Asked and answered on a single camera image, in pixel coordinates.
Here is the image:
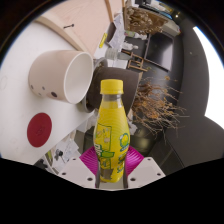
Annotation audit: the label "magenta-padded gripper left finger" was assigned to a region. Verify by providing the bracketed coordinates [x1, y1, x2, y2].
[58, 146, 100, 190]

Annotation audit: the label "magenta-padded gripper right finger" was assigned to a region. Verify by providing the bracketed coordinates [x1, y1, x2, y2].
[123, 145, 167, 190]

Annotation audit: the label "yellow drink bottle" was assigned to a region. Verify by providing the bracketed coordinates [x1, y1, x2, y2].
[93, 79, 131, 184]

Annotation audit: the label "stack of papers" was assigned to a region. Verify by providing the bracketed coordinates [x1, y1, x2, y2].
[51, 137, 81, 166]

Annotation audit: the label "round red coaster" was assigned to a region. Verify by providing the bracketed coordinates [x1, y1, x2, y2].
[26, 112, 53, 148]

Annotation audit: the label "grey plant saucer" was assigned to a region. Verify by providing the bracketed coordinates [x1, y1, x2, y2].
[79, 57, 110, 114]

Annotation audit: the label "dried plant in brown pot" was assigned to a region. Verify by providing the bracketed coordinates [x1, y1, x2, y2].
[85, 65, 188, 138]

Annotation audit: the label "white dotted cup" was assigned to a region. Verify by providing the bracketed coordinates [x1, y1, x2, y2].
[27, 49, 95, 105]

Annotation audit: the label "small wooden easel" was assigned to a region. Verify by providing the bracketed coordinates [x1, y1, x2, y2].
[121, 49, 150, 73]

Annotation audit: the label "small yellow tag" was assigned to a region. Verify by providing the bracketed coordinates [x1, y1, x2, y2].
[99, 32, 108, 48]

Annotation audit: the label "printed paper sheets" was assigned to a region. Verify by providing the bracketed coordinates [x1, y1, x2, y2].
[106, 13, 126, 51]

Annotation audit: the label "light wooden curved panel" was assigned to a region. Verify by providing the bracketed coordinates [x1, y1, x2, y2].
[33, 0, 125, 58]

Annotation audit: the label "black wall screen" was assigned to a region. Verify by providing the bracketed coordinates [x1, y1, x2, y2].
[143, 31, 183, 72]

